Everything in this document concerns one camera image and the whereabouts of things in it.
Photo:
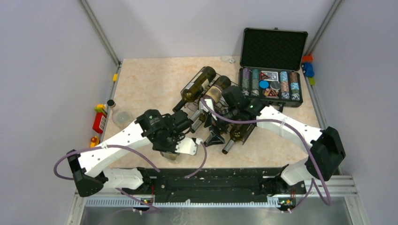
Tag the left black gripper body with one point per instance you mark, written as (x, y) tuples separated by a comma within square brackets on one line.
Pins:
[(169, 144)]

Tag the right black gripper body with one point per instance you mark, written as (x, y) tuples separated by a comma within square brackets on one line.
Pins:
[(231, 114)]

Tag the clear tall glass bottle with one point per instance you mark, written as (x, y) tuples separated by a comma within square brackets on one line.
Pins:
[(174, 158)]

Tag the green wine bottle back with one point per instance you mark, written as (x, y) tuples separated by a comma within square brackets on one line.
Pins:
[(238, 133)]

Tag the green wine bottle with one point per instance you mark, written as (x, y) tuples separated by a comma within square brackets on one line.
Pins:
[(196, 125), (238, 133), (215, 93)]

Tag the green wine bottle front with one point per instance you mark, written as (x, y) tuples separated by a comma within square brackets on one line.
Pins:
[(196, 125)]

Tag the black wire wine rack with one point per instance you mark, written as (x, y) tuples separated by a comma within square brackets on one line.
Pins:
[(235, 100)]

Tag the dark bottle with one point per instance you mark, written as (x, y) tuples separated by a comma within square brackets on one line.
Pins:
[(192, 91)]

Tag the clear round bottle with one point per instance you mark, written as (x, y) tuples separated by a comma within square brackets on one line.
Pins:
[(121, 116)]

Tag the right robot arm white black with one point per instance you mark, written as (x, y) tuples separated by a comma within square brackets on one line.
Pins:
[(323, 146)]

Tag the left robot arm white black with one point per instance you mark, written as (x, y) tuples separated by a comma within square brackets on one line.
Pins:
[(91, 170)]

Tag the black poker chip case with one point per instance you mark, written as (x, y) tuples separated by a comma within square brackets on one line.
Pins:
[(270, 61)]

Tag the red toy block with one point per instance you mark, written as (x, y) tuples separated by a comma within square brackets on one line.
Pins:
[(100, 118)]

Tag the yellow toy car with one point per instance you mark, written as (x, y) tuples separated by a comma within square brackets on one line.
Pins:
[(94, 141)]

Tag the blue orange toy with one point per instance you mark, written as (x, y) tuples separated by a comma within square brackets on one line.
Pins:
[(307, 68)]

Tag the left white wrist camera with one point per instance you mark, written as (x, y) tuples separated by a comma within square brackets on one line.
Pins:
[(188, 146)]

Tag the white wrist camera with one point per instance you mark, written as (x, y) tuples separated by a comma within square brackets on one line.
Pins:
[(206, 106), (188, 146)]

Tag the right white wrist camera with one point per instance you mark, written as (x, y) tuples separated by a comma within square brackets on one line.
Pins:
[(206, 106)]

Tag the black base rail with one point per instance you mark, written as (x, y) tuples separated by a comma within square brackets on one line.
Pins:
[(215, 185)]

